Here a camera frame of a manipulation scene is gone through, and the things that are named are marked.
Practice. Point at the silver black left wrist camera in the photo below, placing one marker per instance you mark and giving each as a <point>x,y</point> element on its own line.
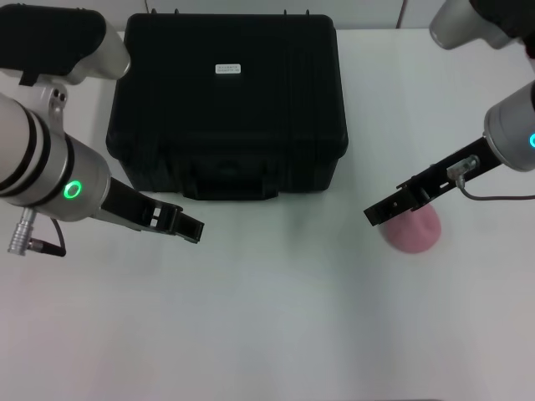
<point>62,42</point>

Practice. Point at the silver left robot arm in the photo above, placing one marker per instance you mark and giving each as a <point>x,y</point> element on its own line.
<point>42,167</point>

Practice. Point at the black plastic carrying case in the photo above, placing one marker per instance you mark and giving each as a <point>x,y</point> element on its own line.
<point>225,125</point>

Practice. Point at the pink peach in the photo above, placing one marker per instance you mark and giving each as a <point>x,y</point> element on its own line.
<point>418,238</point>

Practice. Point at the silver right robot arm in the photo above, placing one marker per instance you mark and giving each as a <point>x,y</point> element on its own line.
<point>512,133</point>

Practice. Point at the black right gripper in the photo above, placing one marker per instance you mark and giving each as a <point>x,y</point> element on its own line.
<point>439,175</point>

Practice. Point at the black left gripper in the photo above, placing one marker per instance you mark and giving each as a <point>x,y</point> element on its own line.
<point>134,209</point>

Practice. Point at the white label sticker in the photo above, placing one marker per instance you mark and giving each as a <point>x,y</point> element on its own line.
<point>228,69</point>

